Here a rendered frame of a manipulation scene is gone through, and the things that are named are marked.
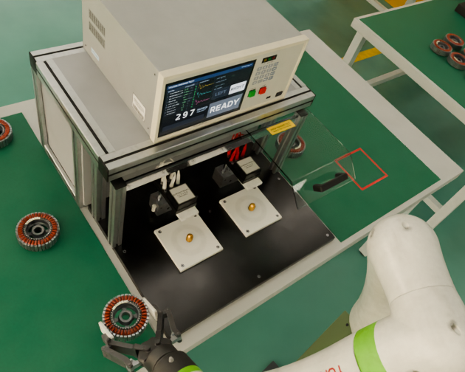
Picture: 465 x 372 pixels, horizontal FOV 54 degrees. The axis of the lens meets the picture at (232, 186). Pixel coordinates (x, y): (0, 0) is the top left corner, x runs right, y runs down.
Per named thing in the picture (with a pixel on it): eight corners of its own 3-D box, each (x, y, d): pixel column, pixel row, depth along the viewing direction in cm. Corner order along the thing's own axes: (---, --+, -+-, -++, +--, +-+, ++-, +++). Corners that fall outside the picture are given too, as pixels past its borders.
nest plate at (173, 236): (222, 250, 137) (223, 248, 136) (180, 272, 129) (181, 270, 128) (195, 212, 142) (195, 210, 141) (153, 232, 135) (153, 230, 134)
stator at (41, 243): (67, 240, 129) (66, 234, 126) (27, 259, 123) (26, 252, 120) (49, 212, 133) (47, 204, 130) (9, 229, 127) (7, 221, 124)
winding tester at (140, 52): (284, 98, 132) (309, 38, 116) (153, 144, 110) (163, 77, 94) (209, 20, 147) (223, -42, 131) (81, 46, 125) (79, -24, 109)
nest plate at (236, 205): (280, 218, 149) (282, 216, 148) (246, 238, 141) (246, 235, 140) (254, 186, 155) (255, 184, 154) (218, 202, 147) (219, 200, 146)
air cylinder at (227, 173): (238, 180, 154) (241, 170, 150) (220, 188, 151) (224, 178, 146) (229, 170, 156) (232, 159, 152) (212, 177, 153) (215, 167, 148)
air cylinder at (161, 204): (178, 207, 142) (180, 197, 138) (156, 216, 138) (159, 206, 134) (169, 195, 144) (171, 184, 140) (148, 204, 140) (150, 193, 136)
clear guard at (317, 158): (355, 179, 134) (364, 166, 130) (297, 209, 122) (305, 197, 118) (286, 107, 147) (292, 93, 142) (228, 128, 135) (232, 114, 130)
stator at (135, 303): (156, 326, 114) (157, 320, 112) (116, 350, 109) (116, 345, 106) (133, 291, 119) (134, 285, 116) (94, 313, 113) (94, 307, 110)
